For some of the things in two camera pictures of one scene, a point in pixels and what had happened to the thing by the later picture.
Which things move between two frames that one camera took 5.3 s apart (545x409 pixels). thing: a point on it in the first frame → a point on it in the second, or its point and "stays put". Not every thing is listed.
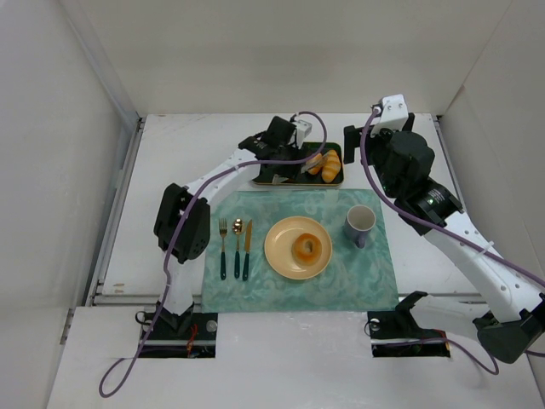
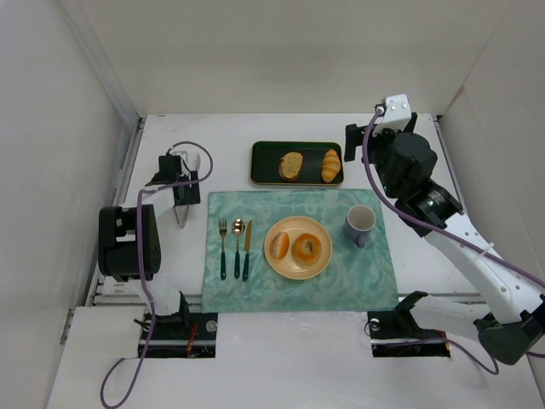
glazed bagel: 300,252 stays put
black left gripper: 285,166 → 187,194
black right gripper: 350,143 stays put
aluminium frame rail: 115,217 stays put
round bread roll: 316,169 → 279,244
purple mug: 359,220 stays put
